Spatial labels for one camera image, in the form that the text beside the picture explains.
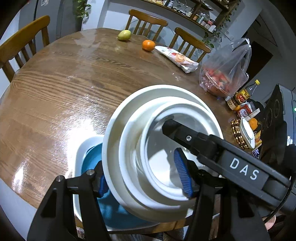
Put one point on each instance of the patterned rectangular plate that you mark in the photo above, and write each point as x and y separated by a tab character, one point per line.
86	206

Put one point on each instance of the orange tangerine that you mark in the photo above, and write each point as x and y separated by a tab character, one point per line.
148	45

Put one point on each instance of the wooden chair at left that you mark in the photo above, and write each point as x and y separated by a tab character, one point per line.
17	43

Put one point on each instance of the white ceramic ramekin pot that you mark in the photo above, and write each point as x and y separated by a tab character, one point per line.
155	151

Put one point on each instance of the wooden chair back right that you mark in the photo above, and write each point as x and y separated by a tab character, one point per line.
191	41

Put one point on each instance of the plastic bag of strawberries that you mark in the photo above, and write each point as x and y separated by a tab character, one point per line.
224	72

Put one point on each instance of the brown sauce jar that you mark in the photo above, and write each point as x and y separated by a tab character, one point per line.
231	102

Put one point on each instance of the smartphone with lit screen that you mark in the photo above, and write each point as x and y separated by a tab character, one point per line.
256	153

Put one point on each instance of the grey refrigerator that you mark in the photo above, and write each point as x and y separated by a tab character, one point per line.
58	16

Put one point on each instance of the white oval dish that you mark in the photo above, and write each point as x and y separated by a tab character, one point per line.
247	133

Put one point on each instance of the wooden bead trivet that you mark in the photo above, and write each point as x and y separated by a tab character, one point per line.
237	134

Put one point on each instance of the green hanging plant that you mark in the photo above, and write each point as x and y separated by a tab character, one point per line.
83	9

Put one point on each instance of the wooden chair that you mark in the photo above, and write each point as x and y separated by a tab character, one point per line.
17	43
145	23
191	41

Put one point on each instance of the yellow cap sauce bottle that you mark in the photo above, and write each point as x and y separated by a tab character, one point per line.
245	93

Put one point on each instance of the white ribbed bowl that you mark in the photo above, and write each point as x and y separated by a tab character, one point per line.
134	178

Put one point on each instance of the large beige bowl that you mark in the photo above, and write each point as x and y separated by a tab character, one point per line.
110	153

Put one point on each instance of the orange fruit by dish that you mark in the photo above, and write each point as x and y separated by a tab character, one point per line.
253	123

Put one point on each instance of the blue square plate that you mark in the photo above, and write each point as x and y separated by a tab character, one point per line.
114	215

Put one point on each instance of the white snack package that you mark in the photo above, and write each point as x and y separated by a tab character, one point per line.
182	61

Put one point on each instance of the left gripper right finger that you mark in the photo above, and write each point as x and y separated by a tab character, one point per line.
187	171

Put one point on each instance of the wooden wall shelf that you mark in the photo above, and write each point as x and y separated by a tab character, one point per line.
208	15

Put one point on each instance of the wooden chair back left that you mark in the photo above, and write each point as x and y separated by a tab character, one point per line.
145	23

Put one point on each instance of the red snack packet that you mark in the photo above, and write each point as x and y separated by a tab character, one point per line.
245	109

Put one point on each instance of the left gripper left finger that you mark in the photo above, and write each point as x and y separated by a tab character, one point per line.
100	183

